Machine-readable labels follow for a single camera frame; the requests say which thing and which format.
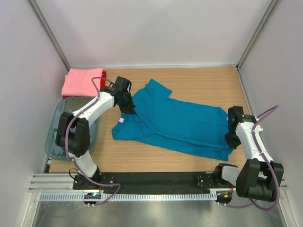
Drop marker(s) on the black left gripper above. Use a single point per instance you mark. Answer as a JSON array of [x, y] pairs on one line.
[[130, 109]]

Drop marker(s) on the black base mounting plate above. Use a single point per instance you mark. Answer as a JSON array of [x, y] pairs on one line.
[[154, 183]]

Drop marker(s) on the red folded t shirt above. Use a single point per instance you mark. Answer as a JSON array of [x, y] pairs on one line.
[[104, 78]]

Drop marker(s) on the teal mesh laundry basket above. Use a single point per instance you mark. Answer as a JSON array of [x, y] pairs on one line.
[[69, 104]]

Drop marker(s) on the pink folded t shirt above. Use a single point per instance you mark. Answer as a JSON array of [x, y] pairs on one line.
[[80, 82]]

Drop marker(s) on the white slotted cable duct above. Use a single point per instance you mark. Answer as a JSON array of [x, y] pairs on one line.
[[98, 197]]

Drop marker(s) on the aluminium frame rail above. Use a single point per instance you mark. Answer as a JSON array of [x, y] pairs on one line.
[[57, 182]]

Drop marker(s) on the left aluminium corner post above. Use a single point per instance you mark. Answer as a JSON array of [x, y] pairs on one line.
[[47, 29]]

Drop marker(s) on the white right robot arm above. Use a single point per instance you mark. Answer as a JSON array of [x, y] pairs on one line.
[[261, 176]]

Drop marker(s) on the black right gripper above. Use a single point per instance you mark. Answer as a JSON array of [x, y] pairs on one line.
[[232, 144]]

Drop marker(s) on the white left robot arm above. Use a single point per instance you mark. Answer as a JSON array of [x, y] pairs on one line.
[[73, 133]]

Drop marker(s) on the right aluminium corner post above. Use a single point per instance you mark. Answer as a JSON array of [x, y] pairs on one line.
[[273, 4]]

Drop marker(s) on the blue t shirt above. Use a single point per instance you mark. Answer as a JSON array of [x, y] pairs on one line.
[[181, 126]]

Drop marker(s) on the aluminium corner post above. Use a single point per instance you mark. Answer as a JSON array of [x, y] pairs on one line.
[[47, 29], [273, 4]]

